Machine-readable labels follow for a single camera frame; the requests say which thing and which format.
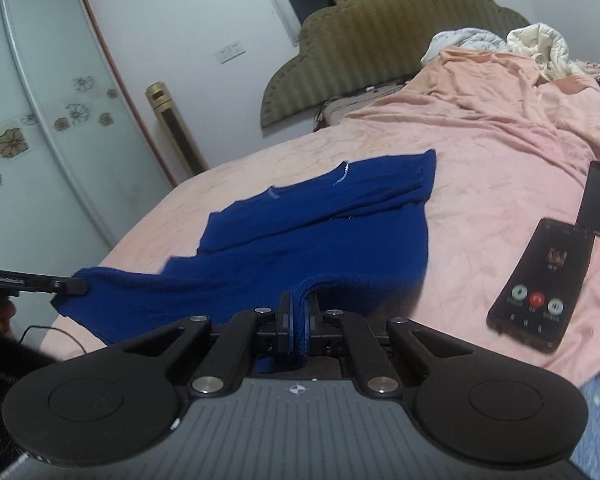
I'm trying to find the blue beaded sweater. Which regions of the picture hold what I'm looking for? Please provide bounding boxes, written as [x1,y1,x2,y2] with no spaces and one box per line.
[54,151,437,359]

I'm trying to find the person's left hand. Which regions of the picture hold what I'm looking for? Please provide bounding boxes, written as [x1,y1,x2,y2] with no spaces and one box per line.
[0,301,16,338]

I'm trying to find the black smartphone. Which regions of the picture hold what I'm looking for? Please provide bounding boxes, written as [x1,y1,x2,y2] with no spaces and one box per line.
[486,218,594,353]

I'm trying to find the glass wardrobe door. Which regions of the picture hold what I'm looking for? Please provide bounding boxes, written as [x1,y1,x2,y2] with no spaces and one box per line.
[0,0,171,275]

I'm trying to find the gold tower fan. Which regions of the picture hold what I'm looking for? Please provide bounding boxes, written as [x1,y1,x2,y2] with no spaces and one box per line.
[145,81,209,177]

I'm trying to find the orange blanket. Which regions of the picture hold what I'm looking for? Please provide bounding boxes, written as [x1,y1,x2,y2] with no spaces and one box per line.
[341,48,600,177]

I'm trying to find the patterned pillow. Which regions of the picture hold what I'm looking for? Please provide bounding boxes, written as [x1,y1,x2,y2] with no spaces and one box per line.
[313,79,408,132]

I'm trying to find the cream crumpled duvet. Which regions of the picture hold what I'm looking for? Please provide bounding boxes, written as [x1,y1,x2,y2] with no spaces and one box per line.
[506,23,586,81]

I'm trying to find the olive green headboard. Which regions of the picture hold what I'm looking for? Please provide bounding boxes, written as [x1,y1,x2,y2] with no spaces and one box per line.
[260,0,529,129]

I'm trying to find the white wall sockets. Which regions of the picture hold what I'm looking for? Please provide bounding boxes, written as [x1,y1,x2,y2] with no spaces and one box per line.
[214,41,246,64]

